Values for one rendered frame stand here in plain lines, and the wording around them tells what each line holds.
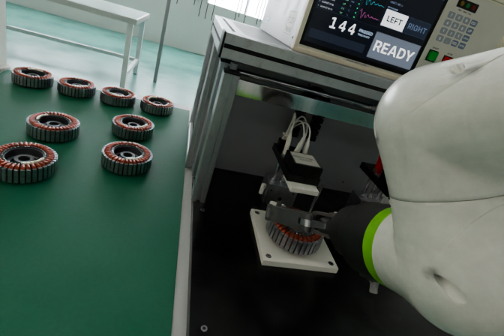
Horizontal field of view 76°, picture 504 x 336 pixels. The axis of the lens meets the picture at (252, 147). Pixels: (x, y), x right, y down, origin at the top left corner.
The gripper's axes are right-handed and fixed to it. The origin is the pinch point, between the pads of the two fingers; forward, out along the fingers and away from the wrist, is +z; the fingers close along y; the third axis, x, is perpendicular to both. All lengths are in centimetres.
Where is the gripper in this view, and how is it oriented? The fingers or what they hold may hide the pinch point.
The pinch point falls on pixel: (305, 214)
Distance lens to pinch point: 64.1
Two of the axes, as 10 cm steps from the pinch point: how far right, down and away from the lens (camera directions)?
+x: 1.8, -9.8, 1.1
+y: 9.5, 2.0, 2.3
